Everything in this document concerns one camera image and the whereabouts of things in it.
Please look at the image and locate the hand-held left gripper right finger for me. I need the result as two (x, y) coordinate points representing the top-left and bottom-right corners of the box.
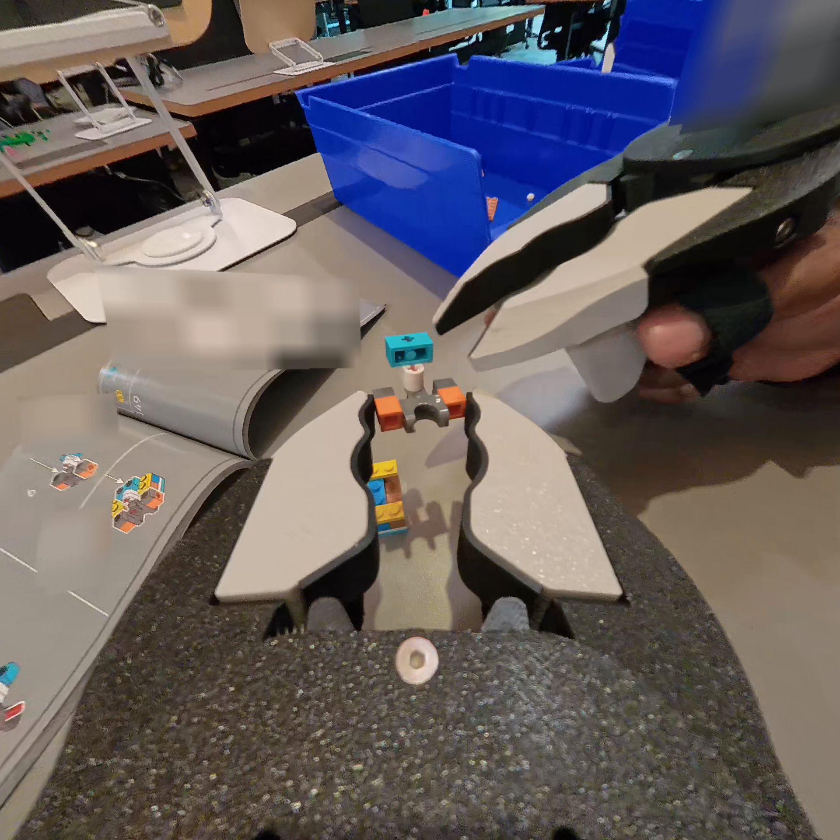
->
(458, 392), (624, 603)

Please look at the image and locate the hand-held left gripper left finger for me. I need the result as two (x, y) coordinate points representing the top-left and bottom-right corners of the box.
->
(214, 390), (383, 605)

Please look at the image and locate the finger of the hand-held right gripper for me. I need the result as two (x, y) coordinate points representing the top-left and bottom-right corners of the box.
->
(433, 182), (619, 337)
(468, 187), (754, 362)

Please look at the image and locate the yellow blue brown brick assembly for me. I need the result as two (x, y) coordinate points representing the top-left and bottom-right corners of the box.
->
(366, 459), (409, 537)

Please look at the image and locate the teal grey orange brick assembly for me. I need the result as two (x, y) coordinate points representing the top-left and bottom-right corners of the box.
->
(371, 332), (468, 434)

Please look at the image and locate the brown-edged office desk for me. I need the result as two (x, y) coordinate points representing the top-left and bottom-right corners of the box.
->
(121, 5), (546, 119)
(0, 112), (198, 198)

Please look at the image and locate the white desk stand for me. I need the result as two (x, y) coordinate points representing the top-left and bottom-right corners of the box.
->
(58, 62), (155, 140)

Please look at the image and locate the blue plastic bin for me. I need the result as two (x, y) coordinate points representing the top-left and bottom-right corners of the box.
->
(295, 54), (678, 278)

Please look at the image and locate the grey instruction booklet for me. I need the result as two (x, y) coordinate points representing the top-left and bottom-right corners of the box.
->
(0, 298), (388, 785)

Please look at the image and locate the clear acrylic stand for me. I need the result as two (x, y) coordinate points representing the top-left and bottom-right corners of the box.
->
(269, 38), (326, 73)

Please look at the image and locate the light wooden chair back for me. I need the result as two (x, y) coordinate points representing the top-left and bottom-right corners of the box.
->
(157, 0), (212, 47)
(236, 0), (317, 55)

